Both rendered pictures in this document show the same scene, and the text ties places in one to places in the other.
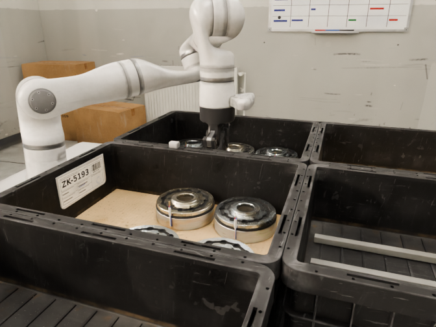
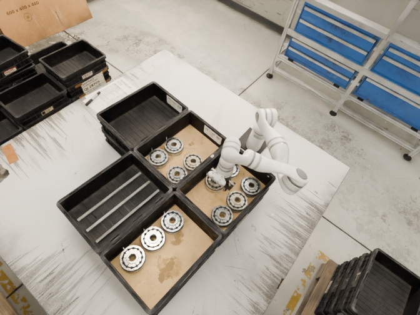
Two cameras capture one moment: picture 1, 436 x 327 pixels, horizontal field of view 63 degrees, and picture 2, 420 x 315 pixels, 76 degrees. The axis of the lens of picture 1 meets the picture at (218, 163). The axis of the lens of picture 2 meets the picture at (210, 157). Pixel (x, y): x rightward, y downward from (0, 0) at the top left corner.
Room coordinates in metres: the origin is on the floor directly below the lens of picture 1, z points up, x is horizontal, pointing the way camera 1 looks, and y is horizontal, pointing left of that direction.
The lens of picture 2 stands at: (0.82, -0.64, 2.04)
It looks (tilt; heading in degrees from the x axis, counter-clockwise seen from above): 56 degrees down; 104
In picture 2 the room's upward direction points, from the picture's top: 11 degrees clockwise
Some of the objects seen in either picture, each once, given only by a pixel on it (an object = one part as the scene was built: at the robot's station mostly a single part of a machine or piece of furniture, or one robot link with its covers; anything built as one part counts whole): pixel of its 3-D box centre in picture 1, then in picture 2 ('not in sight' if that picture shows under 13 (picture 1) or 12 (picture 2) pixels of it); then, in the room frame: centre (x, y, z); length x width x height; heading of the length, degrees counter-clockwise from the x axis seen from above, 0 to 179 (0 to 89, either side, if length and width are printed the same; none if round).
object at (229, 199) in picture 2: (233, 149); (237, 200); (0.85, -0.04, 0.86); 0.10 x 0.10 x 0.01
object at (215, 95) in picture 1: (226, 90); (222, 170); (0.74, -0.02, 1.02); 0.11 x 0.09 x 0.06; 76
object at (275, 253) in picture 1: (163, 187); (182, 146); (0.49, 0.08, 0.92); 0.40 x 0.30 x 0.02; 71
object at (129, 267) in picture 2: not in sight; (132, 257); (0.55, -0.48, 0.86); 0.10 x 0.10 x 0.01
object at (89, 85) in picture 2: not in sight; (94, 84); (-0.58, 0.62, 0.41); 0.31 x 0.02 x 0.16; 75
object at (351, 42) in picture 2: not in sight; (325, 47); (1.06, 1.93, 0.60); 0.72 x 0.03 x 0.56; 165
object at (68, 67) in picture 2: not in sight; (81, 79); (-0.74, 0.64, 0.37); 0.40 x 0.30 x 0.45; 75
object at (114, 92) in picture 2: not in sight; (112, 95); (-0.17, 0.37, 0.70); 0.33 x 0.23 x 0.01; 75
